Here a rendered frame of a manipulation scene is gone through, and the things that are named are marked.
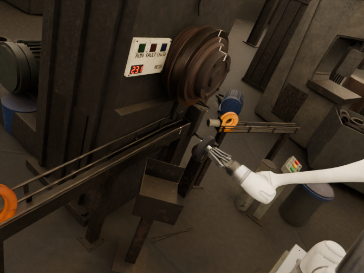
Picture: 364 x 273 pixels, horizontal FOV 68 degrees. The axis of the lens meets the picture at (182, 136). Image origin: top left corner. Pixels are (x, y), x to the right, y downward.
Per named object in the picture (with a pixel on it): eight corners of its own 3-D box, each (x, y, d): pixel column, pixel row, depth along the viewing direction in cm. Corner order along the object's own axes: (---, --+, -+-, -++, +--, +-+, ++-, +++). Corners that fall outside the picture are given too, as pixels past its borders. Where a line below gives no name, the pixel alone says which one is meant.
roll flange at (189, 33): (145, 98, 153) (171, 14, 128) (189, 88, 189) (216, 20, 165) (158, 108, 149) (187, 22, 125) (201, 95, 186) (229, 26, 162)
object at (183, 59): (158, 108, 149) (187, 22, 125) (201, 95, 186) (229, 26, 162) (167, 114, 147) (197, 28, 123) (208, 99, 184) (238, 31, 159)
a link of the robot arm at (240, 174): (244, 180, 138) (235, 173, 140) (253, 168, 133) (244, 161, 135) (237, 188, 131) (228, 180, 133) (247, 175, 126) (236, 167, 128)
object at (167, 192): (107, 280, 152) (138, 194, 115) (118, 240, 174) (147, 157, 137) (142, 287, 155) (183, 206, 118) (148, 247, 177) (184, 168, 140)
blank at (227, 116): (220, 130, 215) (222, 133, 213) (216, 116, 205) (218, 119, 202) (238, 122, 215) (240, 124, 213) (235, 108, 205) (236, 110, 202)
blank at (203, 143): (197, 141, 131) (203, 145, 130) (214, 130, 142) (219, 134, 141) (188, 162, 141) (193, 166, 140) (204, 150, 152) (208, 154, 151)
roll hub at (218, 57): (187, 99, 148) (206, 51, 134) (211, 92, 170) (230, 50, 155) (195, 104, 146) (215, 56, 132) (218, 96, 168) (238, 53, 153)
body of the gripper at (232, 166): (229, 179, 132) (214, 167, 135) (236, 172, 139) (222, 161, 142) (236, 168, 128) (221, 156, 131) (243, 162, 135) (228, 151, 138)
